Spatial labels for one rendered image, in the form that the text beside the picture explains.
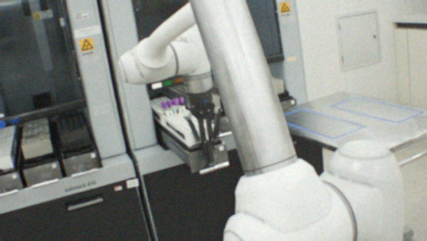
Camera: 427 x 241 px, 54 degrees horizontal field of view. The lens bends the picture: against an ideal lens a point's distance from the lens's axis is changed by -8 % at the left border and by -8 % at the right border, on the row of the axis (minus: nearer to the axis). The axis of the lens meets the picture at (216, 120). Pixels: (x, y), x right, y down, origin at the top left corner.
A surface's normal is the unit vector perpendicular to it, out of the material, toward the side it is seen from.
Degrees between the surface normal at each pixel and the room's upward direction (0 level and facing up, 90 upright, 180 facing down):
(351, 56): 90
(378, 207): 80
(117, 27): 90
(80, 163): 90
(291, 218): 65
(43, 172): 90
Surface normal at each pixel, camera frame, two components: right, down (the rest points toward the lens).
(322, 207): 0.47, -0.31
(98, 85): 0.38, 0.21
